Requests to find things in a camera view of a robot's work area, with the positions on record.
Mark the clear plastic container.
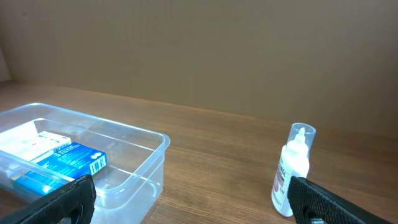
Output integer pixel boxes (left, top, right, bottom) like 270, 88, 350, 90
1, 103, 170, 223

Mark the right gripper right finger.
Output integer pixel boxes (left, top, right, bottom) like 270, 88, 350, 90
287, 176, 391, 224

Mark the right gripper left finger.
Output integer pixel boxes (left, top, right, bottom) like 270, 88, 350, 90
1, 174, 96, 224

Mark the blue medicine box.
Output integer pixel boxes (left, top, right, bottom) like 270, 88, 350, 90
13, 142, 108, 196

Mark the white dropper bottle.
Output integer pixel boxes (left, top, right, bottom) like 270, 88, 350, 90
271, 123, 316, 217

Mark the white medicine box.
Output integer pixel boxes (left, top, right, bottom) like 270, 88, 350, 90
1, 121, 72, 162

